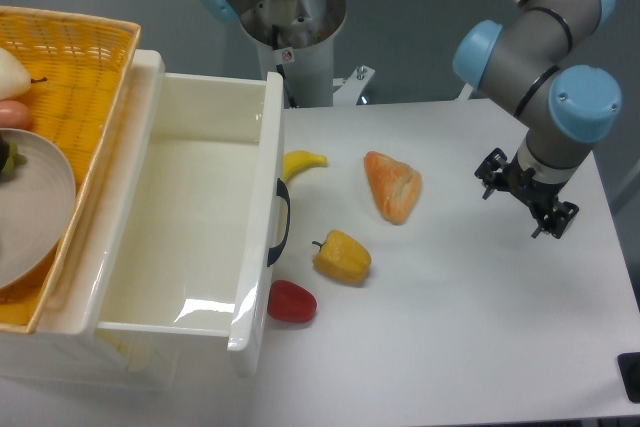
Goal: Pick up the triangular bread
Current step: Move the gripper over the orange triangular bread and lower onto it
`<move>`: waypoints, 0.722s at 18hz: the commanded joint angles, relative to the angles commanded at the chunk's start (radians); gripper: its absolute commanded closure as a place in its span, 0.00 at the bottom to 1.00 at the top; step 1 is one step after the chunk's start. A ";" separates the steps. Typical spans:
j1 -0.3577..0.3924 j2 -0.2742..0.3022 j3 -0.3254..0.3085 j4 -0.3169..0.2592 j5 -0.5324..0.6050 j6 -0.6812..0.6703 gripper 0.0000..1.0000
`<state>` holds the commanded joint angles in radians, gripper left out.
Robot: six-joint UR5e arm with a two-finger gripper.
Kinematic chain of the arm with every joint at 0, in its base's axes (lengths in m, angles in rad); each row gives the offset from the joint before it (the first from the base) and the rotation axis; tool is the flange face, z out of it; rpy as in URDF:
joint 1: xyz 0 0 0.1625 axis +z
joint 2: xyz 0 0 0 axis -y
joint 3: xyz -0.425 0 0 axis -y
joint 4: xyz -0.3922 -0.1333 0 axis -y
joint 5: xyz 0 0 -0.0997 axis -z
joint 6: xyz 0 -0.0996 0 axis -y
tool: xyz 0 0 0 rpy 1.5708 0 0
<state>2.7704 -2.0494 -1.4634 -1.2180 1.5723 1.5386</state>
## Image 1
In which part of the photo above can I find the orange triangle bread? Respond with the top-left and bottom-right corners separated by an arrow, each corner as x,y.
364,151 -> 422,225

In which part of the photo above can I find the yellow woven basket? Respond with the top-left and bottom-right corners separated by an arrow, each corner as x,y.
1,6 -> 141,334

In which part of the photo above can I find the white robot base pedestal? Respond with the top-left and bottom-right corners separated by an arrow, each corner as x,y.
240,0 -> 375,108

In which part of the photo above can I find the black corner object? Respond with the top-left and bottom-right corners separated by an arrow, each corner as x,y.
617,352 -> 640,404

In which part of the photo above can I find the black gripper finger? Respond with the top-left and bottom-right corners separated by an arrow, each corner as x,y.
530,200 -> 580,239
474,148 -> 509,200

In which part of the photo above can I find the white pear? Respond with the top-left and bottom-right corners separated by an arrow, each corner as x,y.
0,48 -> 48,100

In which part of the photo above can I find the dark blue drawer handle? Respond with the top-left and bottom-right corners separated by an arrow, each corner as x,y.
267,178 -> 291,267

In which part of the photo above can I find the grey plate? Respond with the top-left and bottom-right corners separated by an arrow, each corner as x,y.
1,129 -> 76,287

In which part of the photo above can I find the white open drawer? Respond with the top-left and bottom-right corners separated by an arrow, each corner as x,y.
99,72 -> 284,377

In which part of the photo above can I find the yellow bell pepper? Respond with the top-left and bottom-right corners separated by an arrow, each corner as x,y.
312,230 -> 372,285

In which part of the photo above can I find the yellow banana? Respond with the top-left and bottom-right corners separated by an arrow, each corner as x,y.
282,150 -> 328,183

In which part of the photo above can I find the red bell pepper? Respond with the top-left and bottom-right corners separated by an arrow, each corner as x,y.
267,280 -> 317,324

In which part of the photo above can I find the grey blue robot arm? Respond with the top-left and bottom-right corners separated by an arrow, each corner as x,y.
200,0 -> 622,237

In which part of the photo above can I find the white drawer cabinet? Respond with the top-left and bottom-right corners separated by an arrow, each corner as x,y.
0,49 -> 184,391

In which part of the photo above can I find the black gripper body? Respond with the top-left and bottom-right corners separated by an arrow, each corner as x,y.
504,160 -> 561,210

